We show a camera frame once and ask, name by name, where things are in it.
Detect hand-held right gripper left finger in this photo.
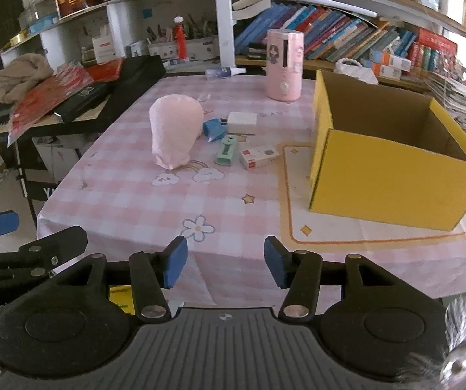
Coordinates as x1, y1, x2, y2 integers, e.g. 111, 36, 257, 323
54, 236, 188, 321

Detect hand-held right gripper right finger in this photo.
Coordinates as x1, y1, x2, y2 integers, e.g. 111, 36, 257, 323
264, 236, 405, 321

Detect pink plush toy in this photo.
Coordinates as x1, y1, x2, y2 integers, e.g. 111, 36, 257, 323
149, 94, 205, 170

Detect yellow cardboard box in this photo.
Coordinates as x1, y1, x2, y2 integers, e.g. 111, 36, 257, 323
308, 69, 466, 232

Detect white rectangular box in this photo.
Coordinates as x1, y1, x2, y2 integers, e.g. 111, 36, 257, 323
226, 111, 258, 134

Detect pink checked tablecloth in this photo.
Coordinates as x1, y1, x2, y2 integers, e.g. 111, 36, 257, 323
36, 74, 466, 306

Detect small white red box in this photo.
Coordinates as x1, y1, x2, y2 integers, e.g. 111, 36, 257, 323
238, 145, 281, 170

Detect mint green small case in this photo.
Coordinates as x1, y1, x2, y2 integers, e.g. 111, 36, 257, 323
215, 136, 238, 167

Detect blue plastic pencil sharpener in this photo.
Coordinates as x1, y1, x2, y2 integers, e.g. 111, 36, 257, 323
203, 117, 228, 141

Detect beige cloth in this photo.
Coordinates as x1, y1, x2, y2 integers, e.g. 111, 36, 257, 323
0, 52, 55, 105

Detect black keyboard case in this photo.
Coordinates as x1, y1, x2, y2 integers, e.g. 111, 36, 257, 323
53, 54, 167, 125

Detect white box red label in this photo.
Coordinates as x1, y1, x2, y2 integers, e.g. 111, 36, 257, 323
91, 34, 116, 64

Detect small spray bottle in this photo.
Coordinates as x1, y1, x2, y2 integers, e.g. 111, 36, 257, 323
205, 67, 245, 80

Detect pink humidifier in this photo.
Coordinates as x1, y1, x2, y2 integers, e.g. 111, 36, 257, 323
266, 28, 305, 102

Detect white quilted handbag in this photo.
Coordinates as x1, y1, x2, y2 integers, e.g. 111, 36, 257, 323
334, 57, 380, 86

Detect blue flat box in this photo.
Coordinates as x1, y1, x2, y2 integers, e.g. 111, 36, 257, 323
27, 14, 60, 34

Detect white pen holder boxes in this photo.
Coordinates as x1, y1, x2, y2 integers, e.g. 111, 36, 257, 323
147, 36, 218, 62

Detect orange white box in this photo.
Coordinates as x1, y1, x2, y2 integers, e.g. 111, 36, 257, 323
360, 58, 403, 81
369, 47, 413, 71

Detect red bottle figurine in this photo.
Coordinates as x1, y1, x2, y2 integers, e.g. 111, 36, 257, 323
173, 16, 189, 61

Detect row of colourful books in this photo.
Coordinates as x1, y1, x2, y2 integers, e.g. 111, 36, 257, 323
234, 2, 418, 64

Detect stack of newspapers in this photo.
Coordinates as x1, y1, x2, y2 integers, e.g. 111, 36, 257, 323
423, 69, 466, 133

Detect white bookshelf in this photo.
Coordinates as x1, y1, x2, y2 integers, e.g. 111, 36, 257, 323
0, 0, 466, 90

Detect beige thick book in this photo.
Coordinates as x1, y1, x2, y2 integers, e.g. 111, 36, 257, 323
231, 0, 276, 21

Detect row of red books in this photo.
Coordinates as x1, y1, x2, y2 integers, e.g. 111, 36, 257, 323
408, 28, 459, 74

